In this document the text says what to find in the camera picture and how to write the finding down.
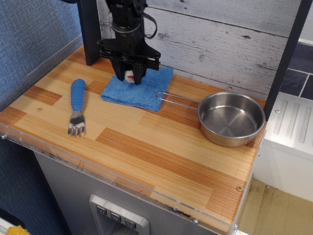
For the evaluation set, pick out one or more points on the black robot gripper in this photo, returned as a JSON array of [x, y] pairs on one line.
[[133, 49]]

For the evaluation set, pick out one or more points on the plush sushi roll toy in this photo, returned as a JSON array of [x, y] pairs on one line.
[[129, 76]]

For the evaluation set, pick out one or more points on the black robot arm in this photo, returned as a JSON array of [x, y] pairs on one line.
[[129, 16]]

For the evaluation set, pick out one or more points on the blue folded towel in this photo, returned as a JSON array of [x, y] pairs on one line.
[[142, 95]]

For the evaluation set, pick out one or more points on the stainless steel pot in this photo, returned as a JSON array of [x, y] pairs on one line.
[[225, 118]]

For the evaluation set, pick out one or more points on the grey cabinet control panel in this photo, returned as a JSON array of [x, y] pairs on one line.
[[113, 219]]

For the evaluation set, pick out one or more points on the clear acrylic edge guard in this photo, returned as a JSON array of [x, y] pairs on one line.
[[72, 180]]

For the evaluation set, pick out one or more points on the white ribbed box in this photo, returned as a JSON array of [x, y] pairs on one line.
[[285, 159]]

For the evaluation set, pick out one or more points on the yellow object at corner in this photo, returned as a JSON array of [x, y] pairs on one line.
[[17, 230]]

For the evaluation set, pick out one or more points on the black left vertical post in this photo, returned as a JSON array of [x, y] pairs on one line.
[[90, 28]]

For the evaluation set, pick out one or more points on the black vertical post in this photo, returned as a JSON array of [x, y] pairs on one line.
[[292, 41], [90, 28]]

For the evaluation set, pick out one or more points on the blue handled metal fork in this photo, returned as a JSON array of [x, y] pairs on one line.
[[77, 122]]

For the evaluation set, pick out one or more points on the black right vertical post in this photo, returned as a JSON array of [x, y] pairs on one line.
[[292, 41]]

